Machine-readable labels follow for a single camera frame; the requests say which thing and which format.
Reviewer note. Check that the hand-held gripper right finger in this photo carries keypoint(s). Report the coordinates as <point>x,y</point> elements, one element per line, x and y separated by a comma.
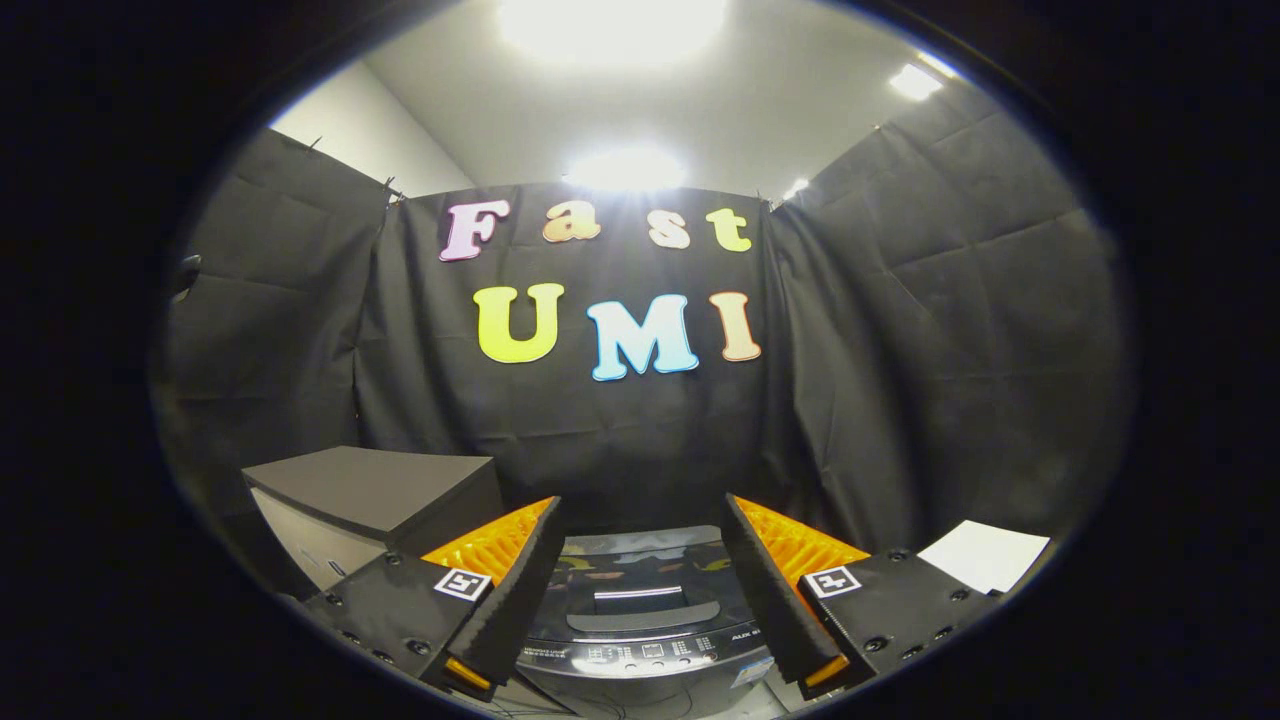
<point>775,600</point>

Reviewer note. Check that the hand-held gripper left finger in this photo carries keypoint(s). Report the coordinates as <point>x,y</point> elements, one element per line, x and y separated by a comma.
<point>505,600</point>

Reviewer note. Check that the grey top-load washing machine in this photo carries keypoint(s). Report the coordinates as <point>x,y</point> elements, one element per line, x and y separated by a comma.
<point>640,665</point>

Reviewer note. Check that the grey cabinet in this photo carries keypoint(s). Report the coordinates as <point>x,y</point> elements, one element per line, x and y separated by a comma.
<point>370,485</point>

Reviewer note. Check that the black backdrop cloth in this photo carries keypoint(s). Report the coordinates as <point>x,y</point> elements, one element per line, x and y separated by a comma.
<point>620,430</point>

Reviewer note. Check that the white paper sheet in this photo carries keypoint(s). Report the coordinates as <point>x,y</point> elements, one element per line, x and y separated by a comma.
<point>985,555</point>

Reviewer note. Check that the ceiling light panel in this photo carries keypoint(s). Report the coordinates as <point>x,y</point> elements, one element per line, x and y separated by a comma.
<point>625,170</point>
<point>916,82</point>
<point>796,188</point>

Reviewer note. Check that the large ceiling light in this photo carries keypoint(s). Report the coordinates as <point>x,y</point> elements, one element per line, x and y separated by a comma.
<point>610,28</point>

